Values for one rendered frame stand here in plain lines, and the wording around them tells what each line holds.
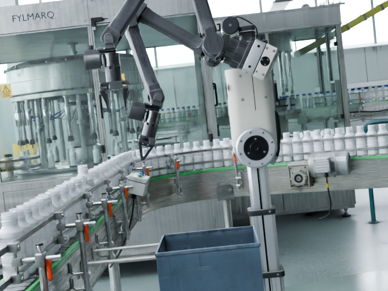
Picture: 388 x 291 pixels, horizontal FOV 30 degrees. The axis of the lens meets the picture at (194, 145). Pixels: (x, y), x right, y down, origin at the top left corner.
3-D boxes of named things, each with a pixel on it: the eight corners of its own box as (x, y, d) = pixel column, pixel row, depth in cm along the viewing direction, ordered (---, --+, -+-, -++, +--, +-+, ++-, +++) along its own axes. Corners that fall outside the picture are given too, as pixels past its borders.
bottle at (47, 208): (39, 253, 206) (32, 196, 205) (60, 250, 206) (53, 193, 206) (36, 257, 200) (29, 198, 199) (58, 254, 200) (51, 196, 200)
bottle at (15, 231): (15, 276, 177) (7, 210, 176) (34, 277, 174) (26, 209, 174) (-2, 283, 172) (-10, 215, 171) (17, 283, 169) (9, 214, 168)
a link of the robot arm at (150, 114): (161, 111, 291) (161, 110, 296) (145, 106, 290) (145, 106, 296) (157, 127, 291) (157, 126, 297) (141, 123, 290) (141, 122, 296)
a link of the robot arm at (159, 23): (137, -6, 308) (134, 7, 317) (120, 17, 302) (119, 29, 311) (228, 45, 305) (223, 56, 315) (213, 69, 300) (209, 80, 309)
